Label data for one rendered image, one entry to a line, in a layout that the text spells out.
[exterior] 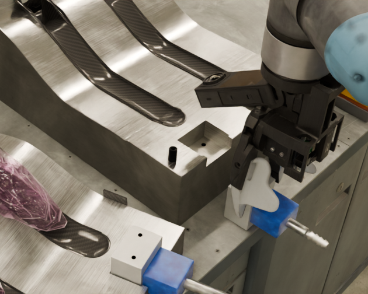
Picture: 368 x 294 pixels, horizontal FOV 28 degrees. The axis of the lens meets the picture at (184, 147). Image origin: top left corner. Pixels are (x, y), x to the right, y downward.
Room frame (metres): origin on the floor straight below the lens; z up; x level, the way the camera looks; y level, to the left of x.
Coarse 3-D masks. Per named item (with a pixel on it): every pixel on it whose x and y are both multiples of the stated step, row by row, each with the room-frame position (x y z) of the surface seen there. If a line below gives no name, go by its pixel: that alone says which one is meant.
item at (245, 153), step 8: (248, 136) 0.59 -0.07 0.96; (240, 144) 0.59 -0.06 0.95; (248, 144) 0.59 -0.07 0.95; (240, 152) 0.59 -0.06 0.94; (248, 152) 0.58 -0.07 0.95; (256, 152) 0.60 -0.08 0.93; (232, 160) 0.59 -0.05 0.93; (240, 160) 0.58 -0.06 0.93; (248, 160) 0.58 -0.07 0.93; (232, 168) 0.58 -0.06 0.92; (240, 168) 0.58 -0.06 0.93; (248, 168) 0.59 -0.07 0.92; (232, 176) 0.58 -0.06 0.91; (240, 176) 0.58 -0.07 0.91; (232, 184) 0.58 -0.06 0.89; (240, 184) 0.58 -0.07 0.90
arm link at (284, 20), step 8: (272, 0) 0.60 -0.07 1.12; (280, 0) 0.59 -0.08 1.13; (288, 0) 0.57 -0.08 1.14; (296, 0) 0.56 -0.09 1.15; (272, 8) 0.60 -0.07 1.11; (280, 8) 0.59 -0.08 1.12; (288, 8) 0.58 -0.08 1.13; (296, 8) 0.56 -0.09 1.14; (272, 16) 0.60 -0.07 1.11; (280, 16) 0.59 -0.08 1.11; (288, 16) 0.58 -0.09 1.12; (296, 16) 0.56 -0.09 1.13; (272, 24) 0.60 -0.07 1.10; (280, 24) 0.59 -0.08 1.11; (288, 24) 0.58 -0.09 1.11; (296, 24) 0.58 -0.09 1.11; (272, 32) 0.59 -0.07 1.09; (280, 32) 0.59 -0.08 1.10; (288, 32) 0.58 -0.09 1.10; (296, 32) 0.58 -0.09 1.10; (288, 40) 0.58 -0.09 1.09; (296, 40) 0.58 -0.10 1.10; (304, 40) 0.58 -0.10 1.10
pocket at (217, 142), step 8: (200, 128) 0.69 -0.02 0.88; (208, 128) 0.69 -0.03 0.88; (216, 128) 0.69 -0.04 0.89; (184, 136) 0.67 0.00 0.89; (192, 136) 0.68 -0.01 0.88; (200, 136) 0.69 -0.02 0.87; (208, 136) 0.69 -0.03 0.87; (216, 136) 0.68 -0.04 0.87; (224, 136) 0.68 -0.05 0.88; (184, 144) 0.67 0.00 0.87; (192, 144) 0.68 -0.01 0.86; (200, 144) 0.68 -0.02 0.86; (208, 144) 0.68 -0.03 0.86; (216, 144) 0.68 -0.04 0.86; (224, 144) 0.68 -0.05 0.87; (200, 152) 0.67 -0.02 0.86; (208, 152) 0.67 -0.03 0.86; (216, 152) 0.67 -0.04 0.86; (224, 152) 0.66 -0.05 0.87; (208, 160) 0.64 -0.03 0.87
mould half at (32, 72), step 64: (0, 0) 0.98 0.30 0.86; (64, 0) 0.88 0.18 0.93; (0, 64) 0.80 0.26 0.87; (64, 64) 0.77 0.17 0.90; (128, 64) 0.81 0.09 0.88; (256, 64) 0.82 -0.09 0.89; (64, 128) 0.72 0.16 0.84; (128, 128) 0.67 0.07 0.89; (192, 128) 0.68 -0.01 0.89; (128, 192) 0.65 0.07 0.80; (192, 192) 0.61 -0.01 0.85
